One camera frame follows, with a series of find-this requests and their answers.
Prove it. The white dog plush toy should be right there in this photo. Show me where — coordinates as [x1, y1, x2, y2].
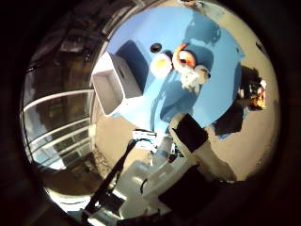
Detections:
[180, 64, 212, 94]

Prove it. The white plastic container bin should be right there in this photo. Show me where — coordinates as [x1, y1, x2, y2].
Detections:
[90, 51, 144, 117]

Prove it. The fried egg plush toy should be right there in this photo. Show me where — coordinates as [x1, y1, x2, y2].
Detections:
[150, 53, 173, 79]

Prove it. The blue table mat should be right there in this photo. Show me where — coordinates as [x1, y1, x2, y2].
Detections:
[104, 6, 246, 140]

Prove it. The black round table grommet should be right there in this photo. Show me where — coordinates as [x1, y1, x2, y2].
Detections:
[150, 42, 163, 54]

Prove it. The black cable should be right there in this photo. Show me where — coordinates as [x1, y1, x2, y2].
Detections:
[84, 139, 140, 216]

